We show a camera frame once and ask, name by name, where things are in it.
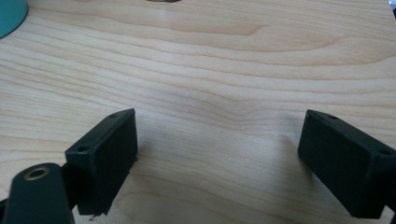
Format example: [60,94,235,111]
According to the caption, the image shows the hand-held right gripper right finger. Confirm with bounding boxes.
[297,108,396,219]

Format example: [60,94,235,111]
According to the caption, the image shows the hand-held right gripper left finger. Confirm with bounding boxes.
[64,107,139,217]

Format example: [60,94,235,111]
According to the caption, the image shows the teal round object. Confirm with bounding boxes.
[0,0,29,40]

